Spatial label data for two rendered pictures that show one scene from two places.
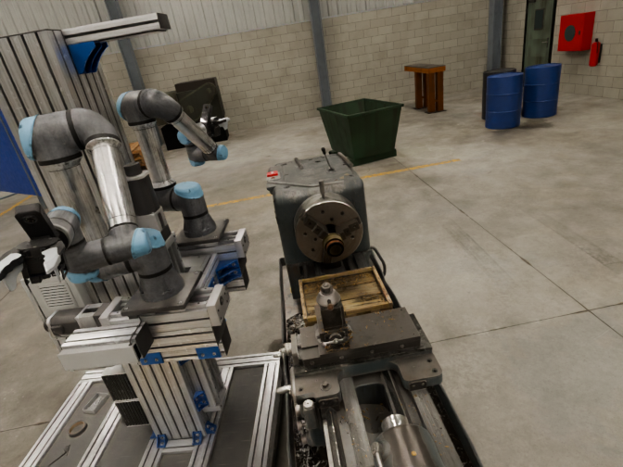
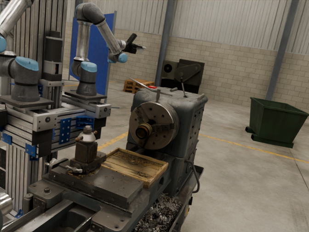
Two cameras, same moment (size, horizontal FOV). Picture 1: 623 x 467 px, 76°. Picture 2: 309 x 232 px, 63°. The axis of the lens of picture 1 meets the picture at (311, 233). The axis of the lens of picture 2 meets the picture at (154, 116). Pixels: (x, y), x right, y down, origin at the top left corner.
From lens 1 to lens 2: 77 cm
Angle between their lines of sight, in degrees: 23
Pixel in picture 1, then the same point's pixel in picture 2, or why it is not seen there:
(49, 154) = not seen: outside the picture
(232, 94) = (210, 76)
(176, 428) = (14, 201)
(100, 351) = not seen: outside the picture
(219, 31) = (219, 40)
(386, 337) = (106, 187)
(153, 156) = (81, 41)
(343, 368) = (70, 191)
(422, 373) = (106, 223)
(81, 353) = not seen: outside the picture
